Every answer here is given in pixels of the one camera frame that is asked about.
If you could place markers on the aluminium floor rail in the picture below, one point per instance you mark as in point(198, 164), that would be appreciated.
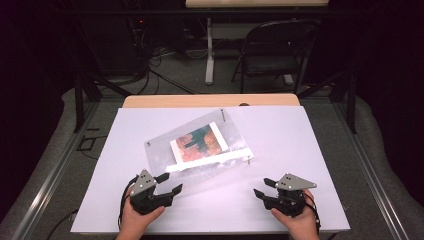
point(50, 181)
point(370, 173)

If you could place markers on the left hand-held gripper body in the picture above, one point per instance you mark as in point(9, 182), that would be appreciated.
point(146, 200)

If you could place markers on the clear acrylic photo frame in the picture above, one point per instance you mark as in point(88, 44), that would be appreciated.
point(160, 151)

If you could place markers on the white desk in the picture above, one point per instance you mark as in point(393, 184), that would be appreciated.
point(209, 50)

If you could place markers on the person's right hand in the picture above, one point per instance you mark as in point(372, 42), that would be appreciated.
point(301, 225)

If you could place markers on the black metal stand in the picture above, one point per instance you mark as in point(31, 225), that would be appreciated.
point(79, 100)
point(350, 100)

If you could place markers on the colourful painting print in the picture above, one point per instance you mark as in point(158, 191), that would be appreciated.
point(200, 143)

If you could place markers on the dark equipment rack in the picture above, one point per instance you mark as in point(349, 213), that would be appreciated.
point(136, 40)

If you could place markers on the white table board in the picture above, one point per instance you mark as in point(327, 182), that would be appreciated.
point(283, 150)

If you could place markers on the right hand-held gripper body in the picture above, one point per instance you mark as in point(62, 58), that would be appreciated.
point(290, 200)

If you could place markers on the person's left hand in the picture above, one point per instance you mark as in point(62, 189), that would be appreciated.
point(135, 221)

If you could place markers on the black folding chair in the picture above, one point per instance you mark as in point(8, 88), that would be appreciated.
point(266, 65)

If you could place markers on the wooden table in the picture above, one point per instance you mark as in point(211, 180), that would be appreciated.
point(206, 100)

